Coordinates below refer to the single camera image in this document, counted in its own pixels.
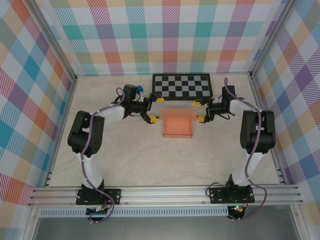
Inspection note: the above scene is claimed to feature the salmon paper box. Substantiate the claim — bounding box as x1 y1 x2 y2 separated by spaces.
159 107 198 139

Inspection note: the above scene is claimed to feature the black grey checkerboard panel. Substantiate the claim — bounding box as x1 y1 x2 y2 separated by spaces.
150 73 214 101

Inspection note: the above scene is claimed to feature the small controller circuit board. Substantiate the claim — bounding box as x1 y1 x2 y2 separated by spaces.
229 204 246 215
86 206 111 217

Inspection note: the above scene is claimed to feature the grey metal panel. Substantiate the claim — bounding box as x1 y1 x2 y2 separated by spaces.
32 216 301 240

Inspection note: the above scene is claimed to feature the aluminium mounting rail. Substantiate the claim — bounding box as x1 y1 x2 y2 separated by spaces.
27 186 305 207

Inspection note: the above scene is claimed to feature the aluminium table side rail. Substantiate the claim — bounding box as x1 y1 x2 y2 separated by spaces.
249 73 287 186
43 76 78 188

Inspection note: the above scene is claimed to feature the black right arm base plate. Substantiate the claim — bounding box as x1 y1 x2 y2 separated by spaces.
209 187 256 205

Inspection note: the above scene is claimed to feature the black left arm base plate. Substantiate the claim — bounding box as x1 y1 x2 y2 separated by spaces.
75 188 123 206

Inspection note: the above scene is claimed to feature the aluminium frame post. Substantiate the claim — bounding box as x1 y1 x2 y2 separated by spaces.
249 0 298 81
29 0 78 85

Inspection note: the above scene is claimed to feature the slotted grey cable duct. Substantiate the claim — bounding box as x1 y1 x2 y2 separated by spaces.
38 209 230 218

